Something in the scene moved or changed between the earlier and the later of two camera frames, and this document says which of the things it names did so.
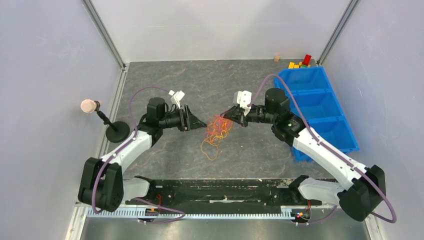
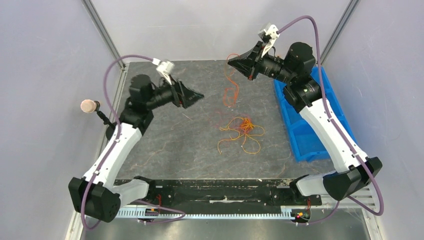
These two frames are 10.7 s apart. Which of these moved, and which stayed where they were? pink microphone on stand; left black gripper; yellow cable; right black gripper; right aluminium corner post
Moved: left black gripper; right black gripper; yellow cable
Stayed: pink microphone on stand; right aluminium corner post
